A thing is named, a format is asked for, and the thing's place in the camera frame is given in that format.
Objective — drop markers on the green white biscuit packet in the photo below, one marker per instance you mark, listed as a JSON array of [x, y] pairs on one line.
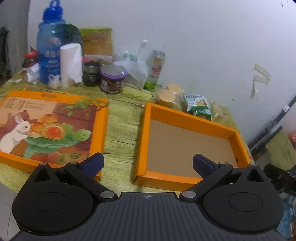
[[196, 102], [203, 114]]

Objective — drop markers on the dark green bag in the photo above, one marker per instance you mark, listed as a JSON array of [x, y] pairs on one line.
[[74, 34]]

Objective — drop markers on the blue water bottle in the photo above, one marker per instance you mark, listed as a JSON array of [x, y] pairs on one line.
[[48, 34]]

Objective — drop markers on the dark glass jar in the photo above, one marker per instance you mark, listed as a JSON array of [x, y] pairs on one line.
[[91, 74]]

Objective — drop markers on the large yellow rubber band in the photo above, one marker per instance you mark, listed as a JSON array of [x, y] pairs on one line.
[[115, 98]]

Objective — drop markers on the red-lid jar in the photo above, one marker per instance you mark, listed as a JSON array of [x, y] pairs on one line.
[[30, 59]]

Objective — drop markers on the peeling wall tape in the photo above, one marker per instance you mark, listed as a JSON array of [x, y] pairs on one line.
[[262, 70]]

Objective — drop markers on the small clear plastic cup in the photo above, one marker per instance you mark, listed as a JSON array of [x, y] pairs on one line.
[[53, 82]]

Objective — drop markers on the black metal bar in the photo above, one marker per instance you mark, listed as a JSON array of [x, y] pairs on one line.
[[272, 120], [266, 143]]

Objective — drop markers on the purple-rimmed brown can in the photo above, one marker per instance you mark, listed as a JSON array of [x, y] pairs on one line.
[[112, 81]]

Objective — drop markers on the small yellow rubber band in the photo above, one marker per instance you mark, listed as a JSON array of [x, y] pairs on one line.
[[130, 93], [139, 95]]

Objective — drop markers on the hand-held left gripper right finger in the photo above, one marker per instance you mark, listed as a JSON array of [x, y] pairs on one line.
[[203, 165]]

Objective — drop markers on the orange printed box lid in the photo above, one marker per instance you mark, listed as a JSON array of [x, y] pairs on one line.
[[46, 120]]

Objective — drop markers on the round pastry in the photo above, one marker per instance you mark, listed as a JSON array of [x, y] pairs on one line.
[[166, 97], [174, 88]]

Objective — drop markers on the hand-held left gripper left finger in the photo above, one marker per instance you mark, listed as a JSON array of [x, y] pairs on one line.
[[93, 165]]

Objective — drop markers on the black case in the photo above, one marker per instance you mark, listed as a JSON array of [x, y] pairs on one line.
[[4, 53]]

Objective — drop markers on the cream cracker packet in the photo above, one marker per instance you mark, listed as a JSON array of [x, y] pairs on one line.
[[220, 112]]

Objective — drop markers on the wood-pattern desktop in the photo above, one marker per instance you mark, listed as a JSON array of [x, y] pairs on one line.
[[122, 129]]

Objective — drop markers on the white plastic bag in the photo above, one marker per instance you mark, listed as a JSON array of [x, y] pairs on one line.
[[136, 69]]

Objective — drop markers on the wood-pattern side table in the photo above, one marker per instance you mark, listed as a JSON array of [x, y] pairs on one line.
[[279, 148]]

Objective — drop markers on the white paper towel roll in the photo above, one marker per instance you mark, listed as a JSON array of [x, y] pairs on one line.
[[70, 62]]

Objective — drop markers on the green silver beer can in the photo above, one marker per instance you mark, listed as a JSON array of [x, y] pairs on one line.
[[155, 69]]

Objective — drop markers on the yellow cardboard box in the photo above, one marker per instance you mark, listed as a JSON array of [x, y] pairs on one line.
[[97, 44]]

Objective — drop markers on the orange box tray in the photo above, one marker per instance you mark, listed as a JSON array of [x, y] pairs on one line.
[[185, 143]]

